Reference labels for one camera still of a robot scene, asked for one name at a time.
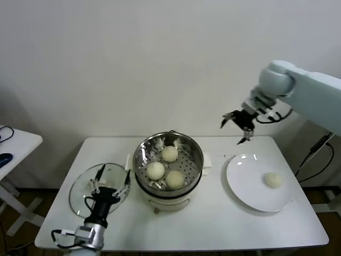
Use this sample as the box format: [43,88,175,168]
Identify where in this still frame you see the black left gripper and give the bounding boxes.
[85,164,132,224]

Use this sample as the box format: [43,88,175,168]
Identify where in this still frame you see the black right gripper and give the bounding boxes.
[220,109,257,145]

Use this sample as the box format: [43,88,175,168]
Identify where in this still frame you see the round glass pot lid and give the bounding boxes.
[68,163,131,218]

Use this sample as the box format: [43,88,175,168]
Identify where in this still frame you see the white steamed baozi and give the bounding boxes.
[147,162,165,180]
[165,170,185,189]
[161,146,179,163]
[263,172,282,189]

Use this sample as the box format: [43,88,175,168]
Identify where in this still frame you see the perforated steel steamer basket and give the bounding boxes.
[133,132,205,193]

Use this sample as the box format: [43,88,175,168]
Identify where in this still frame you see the scattered dark crumbs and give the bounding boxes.
[217,154,239,164]

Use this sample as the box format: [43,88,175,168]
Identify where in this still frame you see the large white plate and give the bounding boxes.
[225,154,294,213]

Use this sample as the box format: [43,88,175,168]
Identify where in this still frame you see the white electric cooking pot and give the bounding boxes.
[125,151,214,214]

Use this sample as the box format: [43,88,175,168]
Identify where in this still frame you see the white side table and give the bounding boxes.
[0,124,43,237]

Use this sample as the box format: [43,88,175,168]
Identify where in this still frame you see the blue computer mouse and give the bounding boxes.
[0,153,13,167]

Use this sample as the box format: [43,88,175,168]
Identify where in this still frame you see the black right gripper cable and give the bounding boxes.
[254,108,293,125]

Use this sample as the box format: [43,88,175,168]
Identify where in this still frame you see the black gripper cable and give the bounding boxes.
[254,108,293,125]
[84,196,98,214]

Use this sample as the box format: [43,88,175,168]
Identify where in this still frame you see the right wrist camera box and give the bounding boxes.
[262,105,279,121]

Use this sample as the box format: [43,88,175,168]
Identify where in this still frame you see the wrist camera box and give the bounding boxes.
[262,105,279,121]
[52,228,77,250]

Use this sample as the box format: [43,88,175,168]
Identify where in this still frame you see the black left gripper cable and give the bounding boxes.
[84,196,98,214]

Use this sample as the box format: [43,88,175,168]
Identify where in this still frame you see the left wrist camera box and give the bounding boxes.
[52,228,77,250]

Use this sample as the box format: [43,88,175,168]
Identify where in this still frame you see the black power adapter cable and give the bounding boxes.
[295,132,336,185]

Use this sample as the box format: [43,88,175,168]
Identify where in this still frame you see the thin black looped cable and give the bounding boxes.
[0,126,14,143]

